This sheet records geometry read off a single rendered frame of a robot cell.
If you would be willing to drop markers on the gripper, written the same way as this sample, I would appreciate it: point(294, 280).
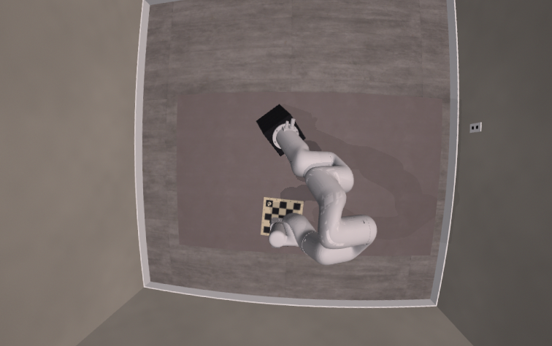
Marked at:
point(274, 220)

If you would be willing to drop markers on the black and cream chessboard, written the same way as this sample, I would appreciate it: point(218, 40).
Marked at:
point(278, 208)

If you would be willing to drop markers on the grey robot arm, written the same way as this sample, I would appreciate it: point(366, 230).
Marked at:
point(337, 240)

